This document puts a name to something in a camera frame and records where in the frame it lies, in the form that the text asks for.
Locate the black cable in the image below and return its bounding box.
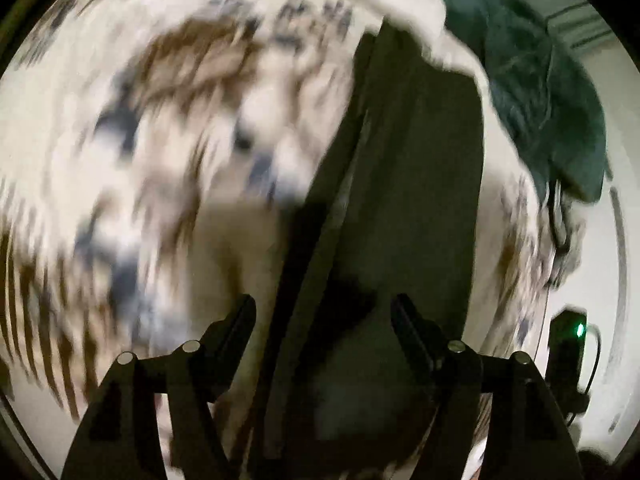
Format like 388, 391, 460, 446
547, 178, 575, 257

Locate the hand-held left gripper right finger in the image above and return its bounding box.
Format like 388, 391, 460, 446
390, 294, 586, 480

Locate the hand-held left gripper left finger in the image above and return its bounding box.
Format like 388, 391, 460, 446
60, 294, 258, 480

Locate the white printed blanket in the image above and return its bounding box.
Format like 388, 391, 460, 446
0, 0, 592, 480

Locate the teal cloth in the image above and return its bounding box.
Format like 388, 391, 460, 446
442, 0, 609, 202

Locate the dark olive garment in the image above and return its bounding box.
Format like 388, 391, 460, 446
247, 20, 487, 480

